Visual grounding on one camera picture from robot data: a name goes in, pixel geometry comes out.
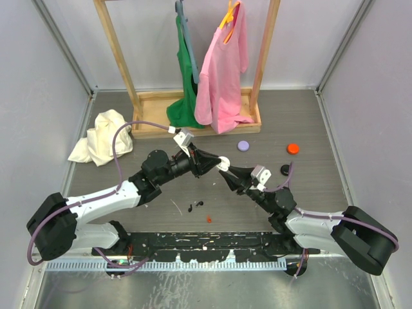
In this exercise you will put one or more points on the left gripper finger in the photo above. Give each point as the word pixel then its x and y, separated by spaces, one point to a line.
pixel 204 166
pixel 206 157

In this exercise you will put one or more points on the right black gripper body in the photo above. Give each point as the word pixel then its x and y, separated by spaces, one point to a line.
pixel 250 189

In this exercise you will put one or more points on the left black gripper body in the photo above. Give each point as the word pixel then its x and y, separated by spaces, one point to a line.
pixel 194 159

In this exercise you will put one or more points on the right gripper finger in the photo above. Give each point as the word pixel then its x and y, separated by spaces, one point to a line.
pixel 235 183
pixel 243 173

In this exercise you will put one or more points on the white earbud case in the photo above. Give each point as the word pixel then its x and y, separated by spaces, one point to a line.
pixel 224 164

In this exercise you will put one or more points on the purple earbud case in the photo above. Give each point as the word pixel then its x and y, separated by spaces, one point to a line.
pixel 243 145

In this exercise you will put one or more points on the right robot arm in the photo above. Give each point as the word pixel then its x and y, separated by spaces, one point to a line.
pixel 351 233

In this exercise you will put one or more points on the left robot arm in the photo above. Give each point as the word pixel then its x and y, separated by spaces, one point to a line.
pixel 62 224

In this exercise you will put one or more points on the black earbud case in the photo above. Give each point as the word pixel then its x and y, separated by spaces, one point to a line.
pixel 285 169

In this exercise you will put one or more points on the orange earbud case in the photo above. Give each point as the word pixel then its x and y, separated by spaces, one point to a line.
pixel 292 149

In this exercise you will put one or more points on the green shirt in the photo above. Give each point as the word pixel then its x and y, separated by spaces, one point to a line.
pixel 181 112

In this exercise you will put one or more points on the pink t-shirt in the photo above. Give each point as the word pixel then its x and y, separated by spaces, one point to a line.
pixel 218 101

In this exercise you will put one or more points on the wooden clothes rack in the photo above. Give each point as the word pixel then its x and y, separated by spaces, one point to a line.
pixel 152 105

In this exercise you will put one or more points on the cream white cloth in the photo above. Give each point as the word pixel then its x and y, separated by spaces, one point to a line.
pixel 96 146

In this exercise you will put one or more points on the yellow hanger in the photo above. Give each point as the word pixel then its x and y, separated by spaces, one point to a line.
pixel 229 19

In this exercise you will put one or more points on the grey-blue hanger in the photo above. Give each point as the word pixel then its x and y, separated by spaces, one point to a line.
pixel 180 12

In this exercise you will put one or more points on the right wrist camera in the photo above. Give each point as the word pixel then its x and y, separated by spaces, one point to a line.
pixel 260 175

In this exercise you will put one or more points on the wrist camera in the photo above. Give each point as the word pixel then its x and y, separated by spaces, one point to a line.
pixel 260 175
pixel 182 137

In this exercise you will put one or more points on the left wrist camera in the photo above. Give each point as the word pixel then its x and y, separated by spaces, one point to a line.
pixel 182 137

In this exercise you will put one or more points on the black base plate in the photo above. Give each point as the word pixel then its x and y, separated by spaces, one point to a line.
pixel 206 246

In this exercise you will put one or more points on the grey cable duct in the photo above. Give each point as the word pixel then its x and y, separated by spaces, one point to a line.
pixel 230 264

